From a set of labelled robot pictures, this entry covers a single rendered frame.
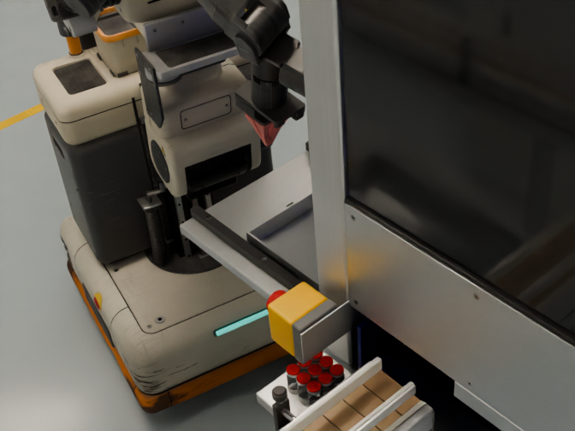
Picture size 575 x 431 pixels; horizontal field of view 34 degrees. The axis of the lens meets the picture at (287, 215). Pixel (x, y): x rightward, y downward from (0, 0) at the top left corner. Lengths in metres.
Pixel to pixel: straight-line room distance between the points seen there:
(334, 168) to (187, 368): 1.31
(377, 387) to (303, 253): 0.36
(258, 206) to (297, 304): 0.44
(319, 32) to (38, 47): 3.25
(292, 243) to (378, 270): 0.43
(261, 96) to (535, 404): 0.62
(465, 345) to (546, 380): 0.12
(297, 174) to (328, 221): 0.54
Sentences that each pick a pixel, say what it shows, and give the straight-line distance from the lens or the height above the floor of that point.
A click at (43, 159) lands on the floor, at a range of 3.55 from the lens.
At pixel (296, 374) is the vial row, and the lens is 1.38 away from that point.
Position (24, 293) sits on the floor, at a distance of 3.01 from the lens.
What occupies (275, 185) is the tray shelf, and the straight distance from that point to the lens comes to 1.78.
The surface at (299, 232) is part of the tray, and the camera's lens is 1.66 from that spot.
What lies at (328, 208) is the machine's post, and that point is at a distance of 1.25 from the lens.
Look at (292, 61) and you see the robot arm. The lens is 1.37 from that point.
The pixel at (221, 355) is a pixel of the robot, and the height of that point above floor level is 0.17.
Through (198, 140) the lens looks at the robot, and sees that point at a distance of 2.07.
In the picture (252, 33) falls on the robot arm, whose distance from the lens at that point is 1.34.
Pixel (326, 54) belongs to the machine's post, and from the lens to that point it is 1.10.
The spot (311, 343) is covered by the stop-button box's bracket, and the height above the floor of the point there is 1.00.
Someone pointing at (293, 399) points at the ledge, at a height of 0.88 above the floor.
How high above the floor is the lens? 1.97
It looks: 40 degrees down
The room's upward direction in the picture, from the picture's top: 5 degrees counter-clockwise
